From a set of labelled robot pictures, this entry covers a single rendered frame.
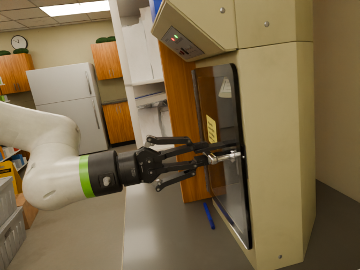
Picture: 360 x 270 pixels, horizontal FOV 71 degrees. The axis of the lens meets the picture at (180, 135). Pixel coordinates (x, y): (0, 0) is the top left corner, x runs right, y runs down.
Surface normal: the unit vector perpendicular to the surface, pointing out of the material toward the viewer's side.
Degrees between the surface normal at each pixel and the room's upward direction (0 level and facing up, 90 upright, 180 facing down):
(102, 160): 41
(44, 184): 68
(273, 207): 90
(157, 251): 0
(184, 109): 90
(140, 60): 91
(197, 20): 90
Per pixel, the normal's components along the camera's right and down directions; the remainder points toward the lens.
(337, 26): -0.97, 0.18
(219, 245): -0.14, -0.96
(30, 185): -0.24, -0.08
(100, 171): 0.10, -0.24
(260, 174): 0.18, 0.22
